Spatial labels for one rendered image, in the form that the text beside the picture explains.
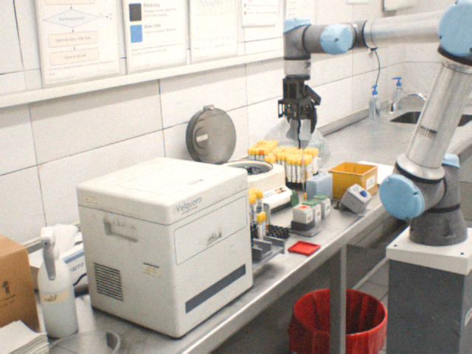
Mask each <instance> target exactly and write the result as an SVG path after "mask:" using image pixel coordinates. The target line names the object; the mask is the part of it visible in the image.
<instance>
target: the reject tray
mask: <svg viewBox="0 0 472 354"><path fill-rule="evenodd" d="M319 248H321V245H318V244H314V243H307V242H304V241H303V240H298V242H297V243H295V244H293V245H292V246H290V247H289V248H288V251H291V253H292V252H296V254H301V255H306V256H310V255H312V253H313V252H315V251H316V250H318V249H319Z"/></svg>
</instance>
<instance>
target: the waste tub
mask: <svg viewBox="0 0 472 354"><path fill-rule="evenodd" d="M378 167H379V166H378V165H371V164H359V163H352V162H342V163H341V164H339V165H336V166H335V167H332V168H330V169H329V170H327V171H328V174H332V175H333V198H335V199H342V198H343V197H344V194H345V193H346V191H347V189H349V188H351V187H353V186H354V185H356V184H357V185H358V186H360V187H362V188H363V189H365V190H366V191H367V192H368V193H370V194H371V195H372V196H374V194H376V193H377V192H378Z"/></svg>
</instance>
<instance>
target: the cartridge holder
mask: <svg viewBox="0 0 472 354"><path fill-rule="evenodd" d="M286 227H288V231H289V232H294V233H297V234H301V235H307V236H310V237H311V236H313V235H315V234H316V233H318V232H320V231H321V227H320V226H316V220H315V219H313V220H312V221H310V222H308V223H300V222H296V221H294V220H292V221H291V224H289V225H288V226H286Z"/></svg>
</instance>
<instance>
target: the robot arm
mask: <svg viewBox="0 0 472 354"><path fill-rule="evenodd" d="M282 36H283V49H284V74H286V75H285V77H284V78H283V79H282V90H283V98H282V99H279V100H277V111H278V119H279V118H283V114H284V115H285V119H287V121H288V124H289V129H288V130H287V131H286V134H285V136H286V138H287V139H292V140H293V141H294V144H295V145H296V147H297V149H300V141H304V142H302V150H305V149H306V147H307V146H308V145H309V143H310V140H311V137H312V135H313V132H315V130H316V125H317V122H318V116H317V108H314V106H320V104H321V100H322V98H321V97H320V96H319V95H318V94H317V93H316V92H314V90H313V89H312V88H311V87H310V86H309V85H305V81H309V80H310V73H311V66H312V64H311V53H313V54H330V55H343V54H344V53H346V52H347V51H348V50H354V49H368V48H374V47H384V46H402V45H412V44H430V43H439V46H438V49H437V54H438V56H439V58H440V64H439V66H438V69H437V72H436V75H435V77H434V80H433V83H432V85H431V89H430V92H429V93H428V96H427V97H426V101H425V103H424V106H423V109H422V111H421V114H420V118H419V120H418V122H417V126H416V128H415V130H414V134H413V136H412V139H411V141H410V143H409V146H408V149H407V151H406V153H404V154H401V155H399V156H398V157H397V159H396V162H395V166H394V168H393V170H392V174H391V175H389V176H387V177H385V178H384V179H383V180H382V182H381V183H380V187H379V191H378V193H379V198H380V201H381V203H382V205H383V207H384V209H385V210H386V211H387V212H388V213H389V214H391V215H393V216H395V217H396V218H401V219H410V218H412V221H411V223H410V226H409V239H410V240H411V241H414V242H415V243H419V244H423V246H433V247H444V246H451V245H456V244H459V243H462V242H464V241H466V240H467V238H468V229H467V227H466V225H465V221H464V218H463V216H462V213H461V210H460V188H459V170H460V166H459V158H458V156H456V155H454V154H450V153H446V152H447V149H448V146H449V144H450V142H451V139H452V137H454V133H455V131H456V129H457V126H458V124H459V120H460V118H461V116H462V113H463V111H464V108H465V105H466V103H467V101H468V98H470V96H469V95H471V92H472V0H457V1H455V2H453V3H452V4H451V5H450V6H448V7H447V8H446V9H445V10H443V11H437V12H430V13H418V14H412V15H401V16H395V17H388V18H377V19H371V20H359V21H351V22H345V23H337V24H315V25H314V24H311V22H310V19H309V18H287V19H285V20H284V22H283V34H282ZM279 105H282V113H281V114H280V110H279ZM283 105H284V111H283ZM300 120H304V121H302V130H301V131H300V126H301V121H300Z"/></svg>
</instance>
